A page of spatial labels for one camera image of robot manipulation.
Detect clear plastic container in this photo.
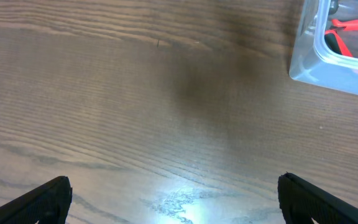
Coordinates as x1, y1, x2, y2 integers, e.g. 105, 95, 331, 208
289, 0, 358, 95

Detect red handled pliers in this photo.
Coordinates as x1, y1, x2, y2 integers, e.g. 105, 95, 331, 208
324, 19, 358, 57

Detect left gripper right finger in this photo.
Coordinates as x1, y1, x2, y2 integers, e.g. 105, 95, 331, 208
278, 173, 358, 224

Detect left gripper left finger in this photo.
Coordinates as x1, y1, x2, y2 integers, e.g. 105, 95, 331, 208
0, 176, 73, 224

